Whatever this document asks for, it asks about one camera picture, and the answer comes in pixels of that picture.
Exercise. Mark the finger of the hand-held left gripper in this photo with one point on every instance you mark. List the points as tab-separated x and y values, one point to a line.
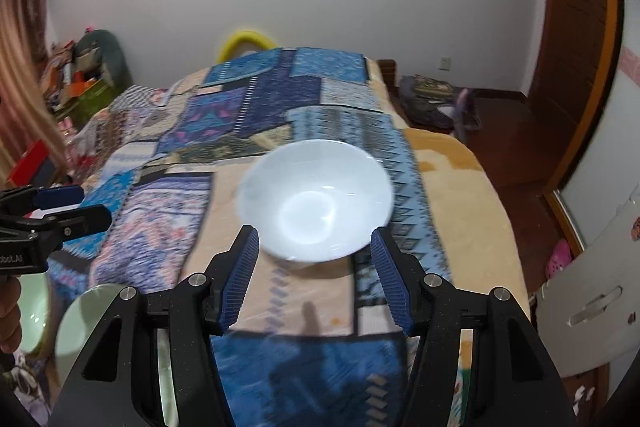
60	197
85	219

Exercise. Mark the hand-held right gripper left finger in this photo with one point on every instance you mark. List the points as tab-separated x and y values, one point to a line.
240	277

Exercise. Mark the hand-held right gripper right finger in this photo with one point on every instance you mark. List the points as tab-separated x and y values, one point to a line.
392	282

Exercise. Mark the green bowl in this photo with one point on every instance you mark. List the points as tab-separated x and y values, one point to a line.
35	312

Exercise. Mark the white bowl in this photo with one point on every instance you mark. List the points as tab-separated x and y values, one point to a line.
310	207

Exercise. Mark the green plate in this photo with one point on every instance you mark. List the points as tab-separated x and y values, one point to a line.
85	327

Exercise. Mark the person's left hand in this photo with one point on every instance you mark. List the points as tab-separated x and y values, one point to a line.
9	317

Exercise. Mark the dark blue box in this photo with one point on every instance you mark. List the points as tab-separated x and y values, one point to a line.
47	174

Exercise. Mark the red box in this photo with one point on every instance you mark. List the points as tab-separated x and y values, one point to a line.
27	162

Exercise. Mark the beige blanket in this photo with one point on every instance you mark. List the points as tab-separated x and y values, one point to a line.
475	227

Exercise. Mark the pile of boxes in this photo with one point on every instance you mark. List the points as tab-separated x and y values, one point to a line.
80	92

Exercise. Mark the striped brown curtain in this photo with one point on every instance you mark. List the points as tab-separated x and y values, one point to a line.
20	82

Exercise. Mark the patchwork printed blanket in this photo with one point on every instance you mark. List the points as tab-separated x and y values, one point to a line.
280	117

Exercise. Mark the pink shoe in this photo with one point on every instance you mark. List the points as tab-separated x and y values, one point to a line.
557	257

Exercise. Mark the dark backpack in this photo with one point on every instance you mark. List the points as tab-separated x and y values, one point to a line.
430	107

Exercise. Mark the yellow curved tube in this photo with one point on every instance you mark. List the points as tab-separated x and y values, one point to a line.
245	38

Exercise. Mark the wall socket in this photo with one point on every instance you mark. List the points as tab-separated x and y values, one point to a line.
444	63

